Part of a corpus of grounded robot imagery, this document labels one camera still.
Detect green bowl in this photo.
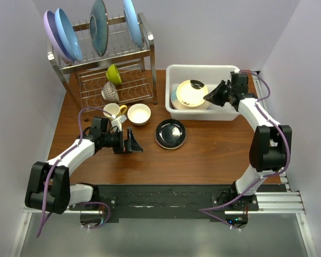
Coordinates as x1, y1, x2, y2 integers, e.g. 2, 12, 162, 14
106, 64, 122, 85

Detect black glossy plate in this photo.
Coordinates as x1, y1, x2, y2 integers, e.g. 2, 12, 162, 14
155, 119, 186, 150

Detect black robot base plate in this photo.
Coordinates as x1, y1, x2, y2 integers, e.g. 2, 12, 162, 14
70, 185, 259, 222

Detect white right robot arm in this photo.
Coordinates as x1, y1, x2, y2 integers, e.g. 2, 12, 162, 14
204, 70, 292, 210

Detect white plastic bin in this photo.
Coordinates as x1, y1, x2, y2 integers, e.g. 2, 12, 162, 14
165, 64, 239, 121

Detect light blue plate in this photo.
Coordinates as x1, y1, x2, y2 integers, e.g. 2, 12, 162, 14
171, 89, 210, 110
123, 0, 143, 48

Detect lilac plate in rack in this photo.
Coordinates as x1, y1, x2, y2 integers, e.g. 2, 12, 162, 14
43, 10, 71, 61

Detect light blue plate in rack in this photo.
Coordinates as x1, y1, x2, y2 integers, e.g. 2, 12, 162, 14
123, 0, 143, 48

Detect cream plate with black patch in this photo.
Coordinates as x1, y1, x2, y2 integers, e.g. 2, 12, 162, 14
176, 79, 209, 107

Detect patterned ceramic bowl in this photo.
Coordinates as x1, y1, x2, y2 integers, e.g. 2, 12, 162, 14
101, 81, 119, 102

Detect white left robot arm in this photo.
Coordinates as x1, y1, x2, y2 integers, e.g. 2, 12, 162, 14
25, 116, 143, 214

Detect white bowl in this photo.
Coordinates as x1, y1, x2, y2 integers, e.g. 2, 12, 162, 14
127, 103, 151, 126

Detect dark teal plate in rack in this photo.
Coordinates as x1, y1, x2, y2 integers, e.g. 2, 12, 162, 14
89, 0, 109, 57

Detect light blue bottom plate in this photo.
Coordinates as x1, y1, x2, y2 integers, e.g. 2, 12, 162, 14
171, 89, 210, 110

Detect yellow mug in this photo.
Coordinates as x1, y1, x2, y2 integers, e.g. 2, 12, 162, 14
103, 103, 128, 118

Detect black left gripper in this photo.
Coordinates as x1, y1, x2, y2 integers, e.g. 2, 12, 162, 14
102, 127, 142, 154

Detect steel dish rack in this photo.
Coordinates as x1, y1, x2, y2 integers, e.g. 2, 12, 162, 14
47, 13, 158, 110

